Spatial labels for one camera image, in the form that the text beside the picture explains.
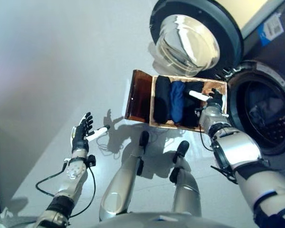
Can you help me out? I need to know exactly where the black garment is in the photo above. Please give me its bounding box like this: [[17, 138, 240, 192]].
[[153, 76, 172, 124], [181, 82, 205, 128]]

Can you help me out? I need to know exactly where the blue white QR sticker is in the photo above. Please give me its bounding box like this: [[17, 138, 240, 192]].
[[256, 13, 285, 46]]

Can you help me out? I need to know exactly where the silver robot left leg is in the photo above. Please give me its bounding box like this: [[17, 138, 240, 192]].
[[99, 130, 150, 221]]

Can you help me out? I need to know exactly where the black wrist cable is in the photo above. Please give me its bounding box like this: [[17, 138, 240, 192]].
[[199, 123, 215, 152], [35, 161, 96, 218]]

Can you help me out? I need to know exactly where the brown glossy basket stand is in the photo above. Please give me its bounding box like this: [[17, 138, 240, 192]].
[[124, 69, 154, 124]]

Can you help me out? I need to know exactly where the dark grey washing machine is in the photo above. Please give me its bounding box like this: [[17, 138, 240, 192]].
[[215, 0, 285, 172]]

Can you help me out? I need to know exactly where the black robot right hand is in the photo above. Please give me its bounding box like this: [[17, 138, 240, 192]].
[[189, 87, 225, 110]]

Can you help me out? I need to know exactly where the silver robot leg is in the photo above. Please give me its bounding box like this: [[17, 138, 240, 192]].
[[170, 140, 203, 218], [99, 130, 150, 221]]

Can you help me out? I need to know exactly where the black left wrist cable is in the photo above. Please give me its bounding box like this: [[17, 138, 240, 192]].
[[35, 161, 96, 218]]

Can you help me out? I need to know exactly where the round glass washer door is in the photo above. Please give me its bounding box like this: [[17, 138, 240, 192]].
[[149, 0, 244, 78]]

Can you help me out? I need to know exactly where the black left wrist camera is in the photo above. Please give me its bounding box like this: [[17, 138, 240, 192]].
[[86, 154, 96, 167]]

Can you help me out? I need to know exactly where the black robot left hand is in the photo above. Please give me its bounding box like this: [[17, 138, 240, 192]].
[[71, 113, 110, 153]]

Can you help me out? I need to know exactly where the rectangular wicker laundry basket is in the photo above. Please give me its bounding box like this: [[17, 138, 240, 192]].
[[148, 75, 228, 132]]

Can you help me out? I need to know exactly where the silver robot right leg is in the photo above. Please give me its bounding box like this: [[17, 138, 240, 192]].
[[170, 140, 203, 218]]

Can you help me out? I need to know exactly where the blue garment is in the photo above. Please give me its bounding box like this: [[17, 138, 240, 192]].
[[168, 81, 187, 124]]

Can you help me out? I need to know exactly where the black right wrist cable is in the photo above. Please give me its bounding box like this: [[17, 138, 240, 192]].
[[199, 123, 215, 152]]

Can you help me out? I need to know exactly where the grey robot torso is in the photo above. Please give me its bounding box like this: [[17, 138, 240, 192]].
[[92, 212, 236, 228]]

